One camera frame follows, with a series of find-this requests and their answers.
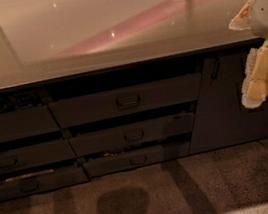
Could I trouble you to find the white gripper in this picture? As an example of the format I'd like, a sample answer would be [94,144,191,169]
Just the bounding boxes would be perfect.
[229,0,268,109]

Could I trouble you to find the dark drawer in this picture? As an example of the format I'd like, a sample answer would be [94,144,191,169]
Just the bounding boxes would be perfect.
[0,140,76,174]
[0,165,89,202]
[0,106,59,143]
[83,140,190,178]
[49,73,201,128]
[69,112,194,156]

